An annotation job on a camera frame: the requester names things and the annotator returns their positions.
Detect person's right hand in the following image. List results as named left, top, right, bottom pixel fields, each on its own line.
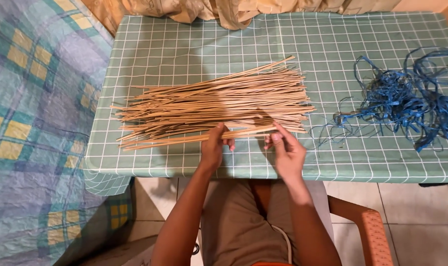
left=264, top=122, right=307, bottom=181

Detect person's left hand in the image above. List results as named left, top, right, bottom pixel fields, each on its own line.
left=200, top=123, right=236, bottom=173

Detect bundle of bamboo sticks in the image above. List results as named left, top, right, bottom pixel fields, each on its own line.
left=119, top=125, right=278, bottom=151

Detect pile of thin bamboo strips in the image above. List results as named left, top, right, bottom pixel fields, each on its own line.
left=110, top=55, right=316, bottom=145

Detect green checked tablecloth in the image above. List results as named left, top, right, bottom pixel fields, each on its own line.
left=83, top=11, right=448, bottom=197

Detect person's khaki shorts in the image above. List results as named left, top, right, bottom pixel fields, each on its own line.
left=200, top=179, right=335, bottom=266

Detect orange plastic chair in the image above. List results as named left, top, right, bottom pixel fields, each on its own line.
left=327, top=195, right=395, bottom=266

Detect beige patterned curtain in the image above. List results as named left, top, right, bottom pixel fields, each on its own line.
left=80, top=0, right=402, bottom=37

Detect plaid blue yellow bedsheet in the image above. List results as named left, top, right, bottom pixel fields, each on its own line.
left=0, top=0, right=133, bottom=266

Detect tangled blue plastic string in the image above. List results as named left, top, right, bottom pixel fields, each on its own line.
left=308, top=47, right=448, bottom=153

